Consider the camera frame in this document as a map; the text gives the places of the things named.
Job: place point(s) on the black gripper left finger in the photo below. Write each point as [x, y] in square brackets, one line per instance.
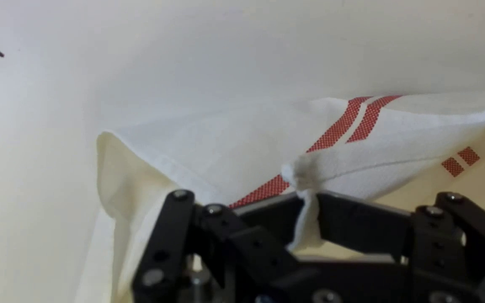
[225, 253]

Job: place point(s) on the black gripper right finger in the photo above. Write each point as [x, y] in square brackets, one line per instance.
[421, 247]

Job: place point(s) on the white towel with red stripes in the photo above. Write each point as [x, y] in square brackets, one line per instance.
[225, 146]

